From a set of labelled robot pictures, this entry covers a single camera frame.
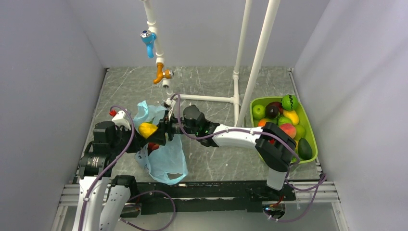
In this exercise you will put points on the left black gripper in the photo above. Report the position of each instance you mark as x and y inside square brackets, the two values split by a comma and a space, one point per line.
[138, 143]

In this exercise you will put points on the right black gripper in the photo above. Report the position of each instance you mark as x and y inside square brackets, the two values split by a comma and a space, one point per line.
[159, 136]

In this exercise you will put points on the fake yellow lemon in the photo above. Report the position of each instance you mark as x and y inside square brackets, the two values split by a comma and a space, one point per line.
[292, 115]
[147, 129]

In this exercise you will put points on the light blue plastic bag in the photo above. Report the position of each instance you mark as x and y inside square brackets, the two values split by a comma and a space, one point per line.
[165, 164]

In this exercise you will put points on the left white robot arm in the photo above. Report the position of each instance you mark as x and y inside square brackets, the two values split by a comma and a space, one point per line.
[102, 199]

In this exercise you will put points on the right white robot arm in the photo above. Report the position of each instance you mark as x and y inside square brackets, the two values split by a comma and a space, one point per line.
[275, 147]

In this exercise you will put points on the fake green apple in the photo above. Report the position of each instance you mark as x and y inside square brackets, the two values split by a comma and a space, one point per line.
[258, 112]

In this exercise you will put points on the fake mango orange green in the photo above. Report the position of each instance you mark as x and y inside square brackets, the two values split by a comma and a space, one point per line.
[263, 121]

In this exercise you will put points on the fake dark purple fruit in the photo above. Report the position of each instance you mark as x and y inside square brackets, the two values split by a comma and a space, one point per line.
[273, 110]

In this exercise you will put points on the fake lime green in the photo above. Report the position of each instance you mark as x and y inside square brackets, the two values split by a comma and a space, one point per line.
[284, 120]

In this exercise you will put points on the fake peach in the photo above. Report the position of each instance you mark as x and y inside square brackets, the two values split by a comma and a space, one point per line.
[289, 129]

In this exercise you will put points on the fake yellow lemon in basket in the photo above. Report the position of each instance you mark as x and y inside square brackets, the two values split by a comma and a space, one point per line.
[292, 115]

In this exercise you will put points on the fake watermelon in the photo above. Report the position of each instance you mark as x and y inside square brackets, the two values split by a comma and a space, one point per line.
[289, 102]

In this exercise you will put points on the fake pale green pear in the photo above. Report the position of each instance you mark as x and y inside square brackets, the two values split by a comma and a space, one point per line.
[300, 132]

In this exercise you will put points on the fake avocado dark green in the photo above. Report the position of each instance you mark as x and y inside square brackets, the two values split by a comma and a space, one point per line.
[304, 149]

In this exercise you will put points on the orange plastic tap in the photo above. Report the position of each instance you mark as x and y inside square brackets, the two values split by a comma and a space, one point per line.
[162, 74]

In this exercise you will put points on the blue plastic tap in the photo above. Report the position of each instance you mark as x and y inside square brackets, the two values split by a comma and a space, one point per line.
[148, 38]

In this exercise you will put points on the green plastic basket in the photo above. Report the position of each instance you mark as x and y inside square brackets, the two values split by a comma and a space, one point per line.
[303, 121]

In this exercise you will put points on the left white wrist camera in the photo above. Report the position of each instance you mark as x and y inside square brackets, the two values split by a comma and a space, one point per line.
[120, 118]

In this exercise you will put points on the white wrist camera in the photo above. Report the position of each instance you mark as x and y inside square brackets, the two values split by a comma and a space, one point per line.
[170, 105]
[120, 118]

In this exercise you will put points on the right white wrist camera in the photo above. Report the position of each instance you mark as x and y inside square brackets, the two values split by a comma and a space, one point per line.
[170, 105]

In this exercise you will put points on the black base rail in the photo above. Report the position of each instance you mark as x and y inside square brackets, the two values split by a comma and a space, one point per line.
[150, 198]

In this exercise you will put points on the white PVC pipe frame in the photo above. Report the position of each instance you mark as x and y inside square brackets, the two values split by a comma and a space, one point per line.
[240, 106]

